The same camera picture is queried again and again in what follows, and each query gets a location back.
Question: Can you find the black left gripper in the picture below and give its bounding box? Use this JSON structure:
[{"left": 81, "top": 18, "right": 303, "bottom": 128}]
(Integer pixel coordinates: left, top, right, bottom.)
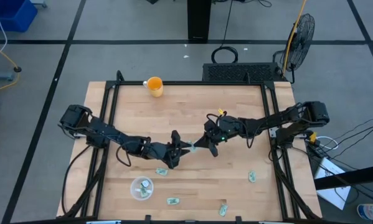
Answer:
[{"left": 149, "top": 129, "right": 192, "bottom": 170}]

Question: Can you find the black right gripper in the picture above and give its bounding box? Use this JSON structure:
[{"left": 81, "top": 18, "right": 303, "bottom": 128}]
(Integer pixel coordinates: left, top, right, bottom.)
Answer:
[{"left": 194, "top": 115, "right": 237, "bottom": 158}]

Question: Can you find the yellow mug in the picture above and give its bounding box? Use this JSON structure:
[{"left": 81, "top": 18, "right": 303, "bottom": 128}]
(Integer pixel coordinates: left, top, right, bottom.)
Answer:
[{"left": 142, "top": 76, "right": 164, "bottom": 98}]

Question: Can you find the clear plastic bowl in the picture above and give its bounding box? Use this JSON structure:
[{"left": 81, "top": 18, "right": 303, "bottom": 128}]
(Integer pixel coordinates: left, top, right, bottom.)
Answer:
[{"left": 130, "top": 175, "right": 154, "bottom": 202}]

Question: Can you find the black perforated computer case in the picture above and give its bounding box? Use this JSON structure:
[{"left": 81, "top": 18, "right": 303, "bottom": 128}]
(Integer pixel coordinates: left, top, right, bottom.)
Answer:
[{"left": 202, "top": 62, "right": 286, "bottom": 83}]

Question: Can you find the black pillar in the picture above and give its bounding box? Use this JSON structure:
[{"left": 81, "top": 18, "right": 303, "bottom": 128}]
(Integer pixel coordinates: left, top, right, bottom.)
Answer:
[{"left": 187, "top": 0, "right": 212, "bottom": 44}]

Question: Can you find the black floor fan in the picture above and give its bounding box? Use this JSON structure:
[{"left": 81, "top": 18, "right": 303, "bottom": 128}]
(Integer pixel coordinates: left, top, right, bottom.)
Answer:
[{"left": 272, "top": 13, "right": 316, "bottom": 84}]

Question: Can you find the white cardboard box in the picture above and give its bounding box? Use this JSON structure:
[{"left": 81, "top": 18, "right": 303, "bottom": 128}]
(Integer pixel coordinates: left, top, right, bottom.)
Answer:
[{"left": 313, "top": 157, "right": 352, "bottom": 211}]

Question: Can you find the black metal beam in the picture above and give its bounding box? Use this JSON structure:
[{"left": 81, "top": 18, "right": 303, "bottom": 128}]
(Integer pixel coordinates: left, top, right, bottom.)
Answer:
[{"left": 313, "top": 164, "right": 373, "bottom": 190}]

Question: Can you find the blue white shoe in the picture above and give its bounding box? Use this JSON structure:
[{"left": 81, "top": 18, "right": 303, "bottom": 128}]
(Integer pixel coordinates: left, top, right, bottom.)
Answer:
[{"left": 356, "top": 203, "right": 373, "bottom": 222}]

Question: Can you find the blue plastic bin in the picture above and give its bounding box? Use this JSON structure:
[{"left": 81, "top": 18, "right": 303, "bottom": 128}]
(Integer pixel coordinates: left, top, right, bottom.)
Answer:
[{"left": 0, "top": 0, "right": 38, "bottom": 33}]

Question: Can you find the black metal table frame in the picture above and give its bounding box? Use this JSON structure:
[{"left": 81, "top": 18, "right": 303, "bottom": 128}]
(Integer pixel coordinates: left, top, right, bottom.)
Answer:
[{"left": 57, "top": 70, "right": 323, "bottom": 224}]

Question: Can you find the coiled black cable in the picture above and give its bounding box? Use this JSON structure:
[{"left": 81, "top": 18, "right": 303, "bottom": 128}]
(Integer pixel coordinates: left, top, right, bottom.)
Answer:
[{"left": 210, "top": 0, "right": 238, "bottom": 65}]

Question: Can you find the white looped cable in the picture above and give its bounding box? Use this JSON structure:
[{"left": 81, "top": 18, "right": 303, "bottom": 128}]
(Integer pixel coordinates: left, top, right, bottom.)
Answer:
[{"left": 316, "top": 135, "right": 339, "bottom": 151}]

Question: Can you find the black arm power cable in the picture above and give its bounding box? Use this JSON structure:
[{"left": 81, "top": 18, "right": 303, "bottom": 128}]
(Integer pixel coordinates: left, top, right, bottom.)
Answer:
[{"left": 61, "top": 143, "right": 92, "bottom": 215}]

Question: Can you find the yellow hanging cable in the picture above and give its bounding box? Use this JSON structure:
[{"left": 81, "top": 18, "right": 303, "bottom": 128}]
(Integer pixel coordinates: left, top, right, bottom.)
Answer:
[{"left": 281, "top": 0, "right": 308, "bottom": 77}]

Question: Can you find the yellow floor cable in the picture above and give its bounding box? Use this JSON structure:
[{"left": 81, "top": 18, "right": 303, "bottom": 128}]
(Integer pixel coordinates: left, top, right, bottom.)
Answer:
[{"left": 0, "top": 37, "right": 21, "bottom": 96}]

